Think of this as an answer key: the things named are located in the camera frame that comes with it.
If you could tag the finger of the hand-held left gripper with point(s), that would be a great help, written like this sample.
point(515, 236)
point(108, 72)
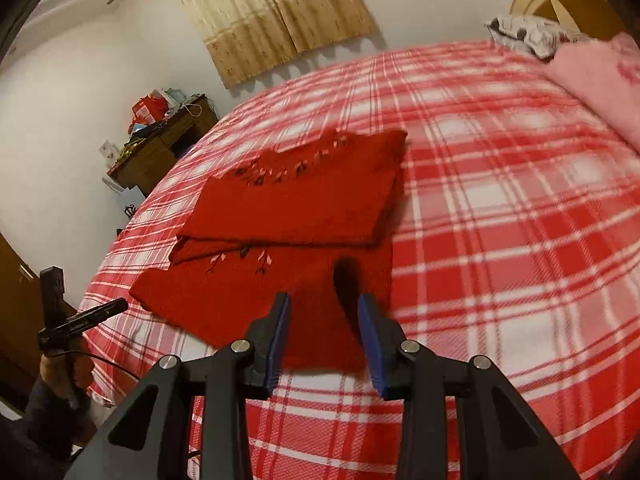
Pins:
point(114, 308)

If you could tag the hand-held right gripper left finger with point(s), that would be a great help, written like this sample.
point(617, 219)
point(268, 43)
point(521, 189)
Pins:
point(280, 340)

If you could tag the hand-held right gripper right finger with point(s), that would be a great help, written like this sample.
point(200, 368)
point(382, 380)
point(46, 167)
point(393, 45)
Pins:
point(372, 345)

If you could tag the red embroidered sweater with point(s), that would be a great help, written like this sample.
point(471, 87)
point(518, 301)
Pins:
point(300, 200)

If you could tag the person's left forearm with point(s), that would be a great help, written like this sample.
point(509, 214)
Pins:
point(55, 425)

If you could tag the person's left hand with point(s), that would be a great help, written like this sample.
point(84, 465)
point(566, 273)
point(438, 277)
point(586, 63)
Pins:
point(60, 372)

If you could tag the brown wooden wardrobe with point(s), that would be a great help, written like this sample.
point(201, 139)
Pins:
point(20, 310)

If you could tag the white paper bag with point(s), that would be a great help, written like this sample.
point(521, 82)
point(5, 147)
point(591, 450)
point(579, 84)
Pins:
point(127, 200)

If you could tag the brown wooden desk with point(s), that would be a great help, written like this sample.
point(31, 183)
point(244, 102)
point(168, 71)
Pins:
point(150, 160)

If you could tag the white card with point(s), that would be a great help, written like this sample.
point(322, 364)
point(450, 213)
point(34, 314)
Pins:
point(109, 154)

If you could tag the pile of cloths on desk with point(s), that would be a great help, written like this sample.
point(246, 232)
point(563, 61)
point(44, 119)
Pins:
point(142, 135)

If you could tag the red plaid bedsheet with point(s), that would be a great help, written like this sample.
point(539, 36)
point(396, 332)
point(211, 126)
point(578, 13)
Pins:
point(500, 210)

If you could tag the red gift box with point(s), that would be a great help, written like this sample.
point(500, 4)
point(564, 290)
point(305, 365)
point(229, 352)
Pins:
point(149, 110)

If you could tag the pale blue box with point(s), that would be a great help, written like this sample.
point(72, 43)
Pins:
point(175, 96)

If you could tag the beige window curtain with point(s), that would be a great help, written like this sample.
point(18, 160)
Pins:
point(275, 10)

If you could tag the grey patterned pillow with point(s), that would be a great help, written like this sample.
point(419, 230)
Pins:
point(525, 32)

